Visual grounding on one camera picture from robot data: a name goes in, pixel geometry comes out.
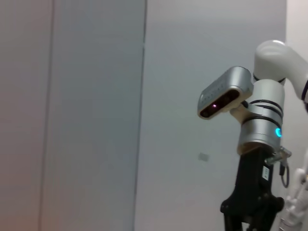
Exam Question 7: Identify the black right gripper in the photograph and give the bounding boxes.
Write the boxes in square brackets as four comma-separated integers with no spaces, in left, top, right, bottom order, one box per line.
[220,143,286,231]

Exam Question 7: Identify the right gripper cable with plug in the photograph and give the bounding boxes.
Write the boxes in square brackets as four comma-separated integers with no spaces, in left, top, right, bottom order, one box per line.
[264,146,294,189]

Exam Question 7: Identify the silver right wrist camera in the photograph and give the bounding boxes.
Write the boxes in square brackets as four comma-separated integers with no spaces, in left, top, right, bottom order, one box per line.
[197,66,256,120]

